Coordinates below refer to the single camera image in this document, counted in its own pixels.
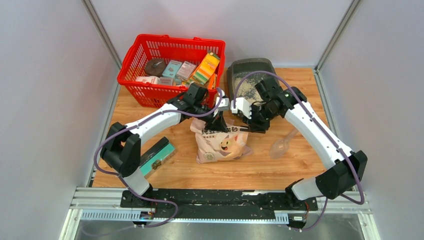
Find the grey pink small box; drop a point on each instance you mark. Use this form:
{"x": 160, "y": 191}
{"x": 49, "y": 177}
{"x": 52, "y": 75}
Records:
{"x": 185, "y": 71}

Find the teal small box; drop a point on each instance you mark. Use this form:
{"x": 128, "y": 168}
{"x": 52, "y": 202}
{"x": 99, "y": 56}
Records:
{"x": 172, "y": 68}

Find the clear plastic scoop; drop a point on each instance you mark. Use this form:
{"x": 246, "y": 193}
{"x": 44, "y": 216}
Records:
{"x": 280, "y": 147}

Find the red plastic shopping basket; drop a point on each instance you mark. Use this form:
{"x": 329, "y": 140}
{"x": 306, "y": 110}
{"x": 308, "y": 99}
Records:
{"x": 147, "y": 47}

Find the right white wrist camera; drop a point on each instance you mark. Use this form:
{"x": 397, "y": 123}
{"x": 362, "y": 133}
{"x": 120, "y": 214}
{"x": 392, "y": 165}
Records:
{"x": 240, "y": 106}

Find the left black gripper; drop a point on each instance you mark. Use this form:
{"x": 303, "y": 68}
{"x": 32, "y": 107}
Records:
{"x": 217, "y": 123}

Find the yellow orange carton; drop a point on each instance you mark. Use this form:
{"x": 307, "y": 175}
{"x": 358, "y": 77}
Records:
{"x": 205, "y": 69}

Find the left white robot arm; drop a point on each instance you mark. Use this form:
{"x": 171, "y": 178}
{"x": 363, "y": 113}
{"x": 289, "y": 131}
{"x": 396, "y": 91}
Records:
{"x": 121, "y": 149}

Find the brown round object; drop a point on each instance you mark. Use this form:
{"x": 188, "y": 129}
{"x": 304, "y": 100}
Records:
{"x": 155, "y": 67}

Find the black bag clip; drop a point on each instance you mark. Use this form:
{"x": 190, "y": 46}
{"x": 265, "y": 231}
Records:
{"x": 261, "y": 129}

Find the teal and black box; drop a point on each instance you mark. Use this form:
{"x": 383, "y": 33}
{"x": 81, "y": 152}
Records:
{"x": 156, "y": 156}

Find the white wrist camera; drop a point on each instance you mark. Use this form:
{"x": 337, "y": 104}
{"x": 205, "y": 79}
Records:
{"x": 240, "y": 106}
{"x": 222, "y": 102}

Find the white pink packet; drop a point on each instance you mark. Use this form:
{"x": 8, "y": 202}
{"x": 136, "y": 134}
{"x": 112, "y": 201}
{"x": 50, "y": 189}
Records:
{"x": 148, "y": 79}

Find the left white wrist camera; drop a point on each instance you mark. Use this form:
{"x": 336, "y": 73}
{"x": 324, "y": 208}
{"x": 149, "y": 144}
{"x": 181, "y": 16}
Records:
{"x": 222, "y": 102}

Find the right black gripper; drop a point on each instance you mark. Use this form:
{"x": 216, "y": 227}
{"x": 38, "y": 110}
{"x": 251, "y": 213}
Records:
{"x": 253, "y": 121}

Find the dark grey litter box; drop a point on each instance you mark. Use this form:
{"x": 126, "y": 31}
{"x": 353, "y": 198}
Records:
{"x": 240, "y": 68}

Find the pink cat litter bag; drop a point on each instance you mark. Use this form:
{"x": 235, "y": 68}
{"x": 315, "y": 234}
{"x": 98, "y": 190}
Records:
{"x": 218, "y": 146}

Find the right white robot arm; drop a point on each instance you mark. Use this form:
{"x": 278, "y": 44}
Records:
{"x": 344, "y": 168}

